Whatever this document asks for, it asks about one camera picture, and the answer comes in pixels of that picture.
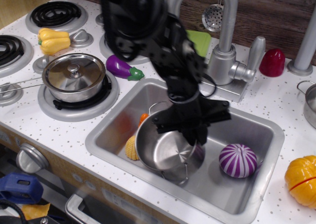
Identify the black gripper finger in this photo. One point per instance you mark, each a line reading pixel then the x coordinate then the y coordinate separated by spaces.
pixel 190 136
pixel 201 134

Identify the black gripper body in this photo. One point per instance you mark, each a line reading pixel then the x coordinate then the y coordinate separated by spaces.
pixel 191 114

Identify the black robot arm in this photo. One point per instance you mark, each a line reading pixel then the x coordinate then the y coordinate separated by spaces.
pixel 146 28

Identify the silver toy sink basin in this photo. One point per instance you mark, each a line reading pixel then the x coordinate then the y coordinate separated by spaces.
pixel 209 190

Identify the steel pot with lid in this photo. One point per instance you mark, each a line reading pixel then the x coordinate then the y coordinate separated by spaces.
pixel 74 77

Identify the purple striped toy onion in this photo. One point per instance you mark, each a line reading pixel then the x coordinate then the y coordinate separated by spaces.
pixel 238 160

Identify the silver toy faucet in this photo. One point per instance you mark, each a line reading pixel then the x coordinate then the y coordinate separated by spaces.
pixel 231 76

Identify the orange toy carrot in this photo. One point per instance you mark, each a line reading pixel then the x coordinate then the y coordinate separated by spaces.
pixel 142 118

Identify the yellow toy corn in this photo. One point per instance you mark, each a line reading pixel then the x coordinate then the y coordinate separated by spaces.
pixel 130 149

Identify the green plastic cutting board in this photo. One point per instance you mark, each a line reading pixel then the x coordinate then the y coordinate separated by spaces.
pixel 201 41

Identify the red toy pepper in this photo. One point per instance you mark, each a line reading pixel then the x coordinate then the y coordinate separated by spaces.
pixel 273 63

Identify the purple toy eggplant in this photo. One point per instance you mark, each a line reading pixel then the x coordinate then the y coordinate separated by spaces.
pixel 122 69

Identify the hanging steel strainer ladle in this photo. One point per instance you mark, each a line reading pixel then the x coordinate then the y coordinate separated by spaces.
pixel 212 16

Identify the orange toy pumpkin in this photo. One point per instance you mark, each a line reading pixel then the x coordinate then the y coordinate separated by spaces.
pixel 300 179

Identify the grey pole with base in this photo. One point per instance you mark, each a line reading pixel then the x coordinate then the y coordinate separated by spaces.
pixel 302 64

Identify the grey stove knob top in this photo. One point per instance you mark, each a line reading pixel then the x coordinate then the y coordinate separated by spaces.
pixel 99 20

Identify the grey stove knob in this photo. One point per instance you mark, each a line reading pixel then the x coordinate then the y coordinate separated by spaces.
pixel 81 39
pixel 99 20
pixel 10 94
pixel 40 63

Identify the grey stove knob middle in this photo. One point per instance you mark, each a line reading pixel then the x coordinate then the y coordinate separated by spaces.
pixel 81 39

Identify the silver oven dial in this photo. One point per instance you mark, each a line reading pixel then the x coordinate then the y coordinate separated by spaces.
pixel 30 160

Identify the yellow toy bell pepper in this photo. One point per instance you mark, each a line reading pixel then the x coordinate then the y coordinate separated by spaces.
pixel 52 41

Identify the grey stove knob left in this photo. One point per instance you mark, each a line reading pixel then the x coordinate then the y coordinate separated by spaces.
pixel 40 63

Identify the blue clamp tool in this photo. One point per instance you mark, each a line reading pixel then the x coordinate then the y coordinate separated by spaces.
pixel 20 189

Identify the yellow cloth piece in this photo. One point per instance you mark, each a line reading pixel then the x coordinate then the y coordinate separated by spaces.
pixel 33 211

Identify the grey stove knob front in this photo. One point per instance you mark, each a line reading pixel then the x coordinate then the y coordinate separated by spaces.
pixel 10 94

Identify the far left black burner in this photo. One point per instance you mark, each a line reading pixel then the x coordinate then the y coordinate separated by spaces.
pixel 15 54

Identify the silver oven door handle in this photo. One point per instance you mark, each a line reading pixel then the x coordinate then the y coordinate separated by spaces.
pixel 72 210

